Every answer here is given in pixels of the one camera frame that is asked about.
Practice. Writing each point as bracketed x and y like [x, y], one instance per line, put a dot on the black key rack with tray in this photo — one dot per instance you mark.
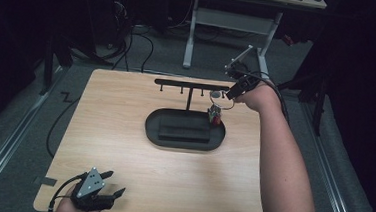
[184, 132]

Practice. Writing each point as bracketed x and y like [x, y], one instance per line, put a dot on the grey round table grommet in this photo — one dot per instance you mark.
[215, 95]

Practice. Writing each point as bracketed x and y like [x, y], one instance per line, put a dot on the person's right hand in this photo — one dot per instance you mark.
[260, 97]

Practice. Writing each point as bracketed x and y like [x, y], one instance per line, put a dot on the white frame desk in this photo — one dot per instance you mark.
[232, 20]

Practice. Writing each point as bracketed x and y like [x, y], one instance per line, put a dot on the dark computer tower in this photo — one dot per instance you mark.
[122, 14]

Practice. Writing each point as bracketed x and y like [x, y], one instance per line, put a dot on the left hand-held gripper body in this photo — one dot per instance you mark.
[91, 192]

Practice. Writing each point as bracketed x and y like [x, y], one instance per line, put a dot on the red key tag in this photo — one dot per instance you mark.
[217, 121]

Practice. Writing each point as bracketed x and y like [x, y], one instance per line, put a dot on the small red object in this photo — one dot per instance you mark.
[288, 40]

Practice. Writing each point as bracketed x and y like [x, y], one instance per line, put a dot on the black metal stand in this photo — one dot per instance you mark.
[319, 105]
[47, 66]

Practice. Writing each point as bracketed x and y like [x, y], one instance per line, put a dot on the aluminium floor rail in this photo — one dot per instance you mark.
[331, 182]
[5, 150]

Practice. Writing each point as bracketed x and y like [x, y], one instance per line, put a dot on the grey tape piece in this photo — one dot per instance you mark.
[45, 181]

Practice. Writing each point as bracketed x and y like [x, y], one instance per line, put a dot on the person's left hand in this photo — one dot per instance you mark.
[68, 209]

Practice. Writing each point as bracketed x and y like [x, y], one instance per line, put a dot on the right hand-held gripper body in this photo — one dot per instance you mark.
[244, 81]

